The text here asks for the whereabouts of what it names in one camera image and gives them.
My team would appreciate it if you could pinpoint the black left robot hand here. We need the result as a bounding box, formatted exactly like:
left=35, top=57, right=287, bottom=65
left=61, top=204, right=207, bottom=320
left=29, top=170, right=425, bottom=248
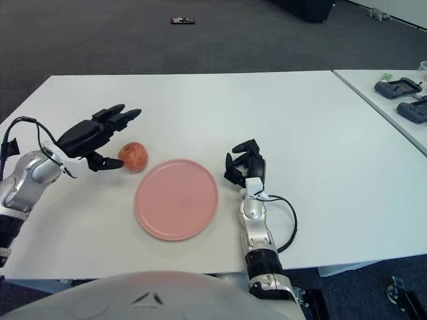
left=56, top=104, right=143, bottom=173

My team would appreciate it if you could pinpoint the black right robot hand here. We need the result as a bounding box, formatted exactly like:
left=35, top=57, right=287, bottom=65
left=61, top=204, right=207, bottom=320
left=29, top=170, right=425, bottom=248
left=223, top=138, right=268, bottom=191

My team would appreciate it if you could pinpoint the red yellow apple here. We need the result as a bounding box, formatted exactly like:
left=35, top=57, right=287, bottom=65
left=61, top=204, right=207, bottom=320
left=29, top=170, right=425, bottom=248
left=117, top=141, right=149, bottom=174

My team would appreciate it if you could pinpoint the pink round plate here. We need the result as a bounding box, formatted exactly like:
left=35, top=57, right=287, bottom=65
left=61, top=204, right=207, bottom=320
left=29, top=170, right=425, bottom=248
left=133, top=159, right=220, bottom=241

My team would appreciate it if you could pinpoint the grey robot torso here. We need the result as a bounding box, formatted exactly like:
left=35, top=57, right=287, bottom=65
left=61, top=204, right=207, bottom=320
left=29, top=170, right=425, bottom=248
left=0, top=270, right=303, bottom=320

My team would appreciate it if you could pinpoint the black stand leg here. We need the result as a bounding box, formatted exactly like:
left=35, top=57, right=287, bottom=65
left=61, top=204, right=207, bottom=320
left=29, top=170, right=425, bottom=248
left=300, top=288, right=331, bottom=320
left=396, top=289, right=427, bottom=320

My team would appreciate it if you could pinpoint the grey handheld controller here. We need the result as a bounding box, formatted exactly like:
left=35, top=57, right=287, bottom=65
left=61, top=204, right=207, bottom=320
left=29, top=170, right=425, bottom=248
left=396, top=101, right=427, bottom=124
left=373, top=77, right=423, bottom=100

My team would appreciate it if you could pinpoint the black cabinet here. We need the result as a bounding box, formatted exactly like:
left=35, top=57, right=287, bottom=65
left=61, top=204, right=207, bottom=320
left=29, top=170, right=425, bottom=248
left=266, top=0, right=334, bottom=23

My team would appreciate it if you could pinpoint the grey caster wheel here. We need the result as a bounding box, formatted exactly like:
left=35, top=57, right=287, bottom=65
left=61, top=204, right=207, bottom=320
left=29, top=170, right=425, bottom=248
left=386, top=275, right=406, bottom=301

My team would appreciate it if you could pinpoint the grey floor clutter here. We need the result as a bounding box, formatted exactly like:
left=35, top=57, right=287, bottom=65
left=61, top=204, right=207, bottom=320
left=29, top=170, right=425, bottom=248
left=366, top=8, right=394, bottom=21

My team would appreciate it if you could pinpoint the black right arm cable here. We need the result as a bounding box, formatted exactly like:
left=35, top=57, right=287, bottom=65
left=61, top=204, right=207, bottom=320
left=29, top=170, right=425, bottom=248
left=265, top=195, right=298, bottom=254

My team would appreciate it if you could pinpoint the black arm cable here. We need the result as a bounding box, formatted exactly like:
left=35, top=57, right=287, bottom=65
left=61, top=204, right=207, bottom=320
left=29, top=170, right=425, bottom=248
left=265, top=195, right=298, bottom=254
left=0, top=115, right=64, bottom=181

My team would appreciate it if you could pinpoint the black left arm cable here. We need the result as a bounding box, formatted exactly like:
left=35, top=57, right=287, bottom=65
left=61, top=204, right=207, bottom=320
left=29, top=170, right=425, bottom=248
left=0, top=115, right=64, bottom=181

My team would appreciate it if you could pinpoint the white table frame bar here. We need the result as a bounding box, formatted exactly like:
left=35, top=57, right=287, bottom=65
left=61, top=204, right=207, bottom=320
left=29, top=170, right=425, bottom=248
left=317, top=263, right=361, bottom=278
left=6, top=276, right=97, bottom=291

